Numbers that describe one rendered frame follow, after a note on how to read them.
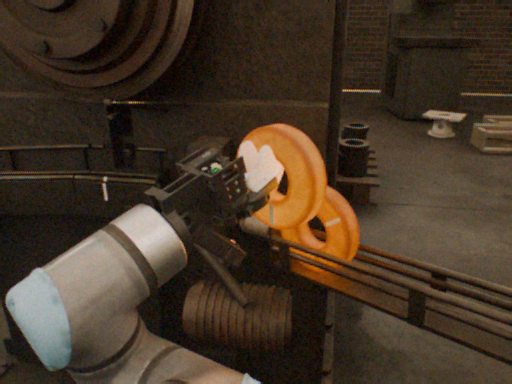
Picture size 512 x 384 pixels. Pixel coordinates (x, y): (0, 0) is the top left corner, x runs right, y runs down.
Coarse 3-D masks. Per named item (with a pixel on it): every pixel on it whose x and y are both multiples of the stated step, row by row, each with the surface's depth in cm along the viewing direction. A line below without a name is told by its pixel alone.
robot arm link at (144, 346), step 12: (144, 324) 48; (132, 336) 43; (144, 336) 46; (156, 336) 48; (132, 348) 44; (144, 348) 44; (156, 348) 44; (108, 360) 42; (120, 360) 42; (132, 360) 43; (144, 360) 43; (72, 372) 42; (84, 372) 42; (96, 372) 42; (108, 372) 42; (120, 372) 43; (132, 372) 42
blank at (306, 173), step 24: (264, 144) 59; (288, 144) 56; (312, 144) 56; (288, 168) 57; (312, 168) 54; (288, 192) 58; (312, 192) 55; (264, 216) 62; (288, 216) 59; (312, 216) 59
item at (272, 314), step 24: (192, 288) 86; (216, 288) 83; (264, 288) 83; (192, 312) 81; (216, 312) 80; (240, 312) 80; (264, 312) 79; (288, 312) 80; (192, 336) 83; (216, 336) 81; (240, 336) 80; (264, 336) 79; (288, 336) 79; (216, 360) 85; (240, 360) 88
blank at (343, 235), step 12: (336, 192) 67; (324, 204) 66; (336, 204) 65; (348, 204) 66; (324, 216) 67; (336, 216) 65; (348, 216) 65; (300, 228) 73; (336, 228) 66; (348, 228) 64; (300, 240) 72; (312, 240) 73; (336, 240) 66; (348, 240) 65; (300, 252) 73; (336, 252) 67; (348, 252) 65; (336, 264) 68
